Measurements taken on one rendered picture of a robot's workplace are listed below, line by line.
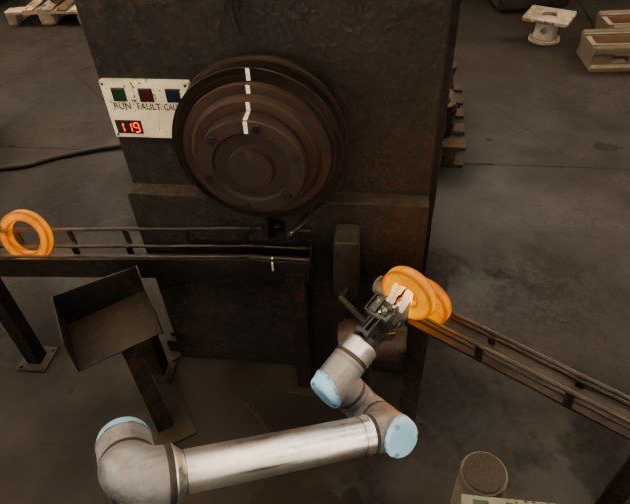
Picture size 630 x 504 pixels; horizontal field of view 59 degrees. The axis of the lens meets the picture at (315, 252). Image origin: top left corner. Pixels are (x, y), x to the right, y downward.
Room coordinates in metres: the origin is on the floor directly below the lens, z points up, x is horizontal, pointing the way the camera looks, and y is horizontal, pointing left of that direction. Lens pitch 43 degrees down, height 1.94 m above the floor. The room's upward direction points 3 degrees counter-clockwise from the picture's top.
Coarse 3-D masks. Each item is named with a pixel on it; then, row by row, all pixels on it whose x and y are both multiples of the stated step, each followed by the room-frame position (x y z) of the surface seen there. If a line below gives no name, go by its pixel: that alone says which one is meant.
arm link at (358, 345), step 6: (348, 336) 0.86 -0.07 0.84; (354, 336) 0.85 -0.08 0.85; (360, 336) 0.86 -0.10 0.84; (342, 342) 0.85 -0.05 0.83; (348, 342) 0.84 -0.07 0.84; (354, 342) 0.84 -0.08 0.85; (360, 342) 0.84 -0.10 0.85; (366, 342) 0.84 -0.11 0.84; (348, 348) 0.83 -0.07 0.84; (354, 348) 0.82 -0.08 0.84; (360, 348) 0.82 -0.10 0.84; (366, 348) 0.82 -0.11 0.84; (372, 348) 0.83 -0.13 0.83; (360, 354) 0.81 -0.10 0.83; (366, 354) 0.81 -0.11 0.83; (372, 354) 0.82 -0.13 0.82; (366, 360) 0.80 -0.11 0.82; (372, 360) 0.82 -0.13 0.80; (366, 366) 0.80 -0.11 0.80
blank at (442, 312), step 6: (432, 282) 1.08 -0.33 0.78; (438, 288) 1.06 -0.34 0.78; (438, 294) 1.04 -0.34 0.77; (444, 294) 1.05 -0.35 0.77; (438, 300) 1.03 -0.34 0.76; (444, 300) 1.03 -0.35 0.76; (438, 306) 1.03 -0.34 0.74; (444, 306) 1.02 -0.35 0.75; (450, 306) 1.03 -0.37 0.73; (432, 312) 1.04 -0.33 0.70; (438, 312) 1.03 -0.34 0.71; (444, 312) 1.02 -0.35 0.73; (450, 312) 1.03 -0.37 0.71; (432, 318) 1.04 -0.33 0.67; (438, 318) 1.03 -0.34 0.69; (444, 318) 1.01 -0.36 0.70; (432, 324) 1.04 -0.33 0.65
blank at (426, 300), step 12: (384, 276) 1.05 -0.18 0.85; (396, 276) 1.02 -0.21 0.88; (408, 276) 1.00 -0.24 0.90; (420, 276) 1.00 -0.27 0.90; (384, 288) 1.04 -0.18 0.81; (408, 288) 0.99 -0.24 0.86; (420, 288) 0.97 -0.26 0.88; (432, 288) 0.97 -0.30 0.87; (420, 300) 0.97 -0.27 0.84; (432, 300) 0.95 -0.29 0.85; (420, 312) 0.96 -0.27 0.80
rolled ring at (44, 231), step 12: (12, 216) 1.51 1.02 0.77; (24, 216) 1.50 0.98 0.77; (36, 216) 1.51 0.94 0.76; (0, 228) 1.51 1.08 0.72; (12, 228) 1.53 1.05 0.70; (36, 228) 1.48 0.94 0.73; (48, 228) 1.50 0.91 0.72; (12, 240) 1.50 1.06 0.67; (48, 240) 1.46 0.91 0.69; (12, 252) 1.47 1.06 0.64; (24, 252) 1.47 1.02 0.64; (36, 252) 1.46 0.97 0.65; (48, 252) 1.46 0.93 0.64
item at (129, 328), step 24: (96, 288) 1.22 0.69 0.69; (120, 288) 1.25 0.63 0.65; (144, 288) 1.22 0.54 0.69; (72, 312) 1.18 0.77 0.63; (96, 312) 1.21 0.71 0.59; (120, 312) 1.20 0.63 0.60; (144, 312) 1.19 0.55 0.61; (72, 336) 1.12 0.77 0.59; (96, 336) 1.11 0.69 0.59; (120, 336) 1.10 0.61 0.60; (144, 336) 1.09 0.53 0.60; (72, 360) 0.99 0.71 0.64; (96, 360) 1.02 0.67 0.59; (144, 360) 1.13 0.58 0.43; (144, 384) 1.12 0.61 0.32; (168, 408) 1.21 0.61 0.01; (168, 432) 1.10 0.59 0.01; (192, 432) 1.10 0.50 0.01
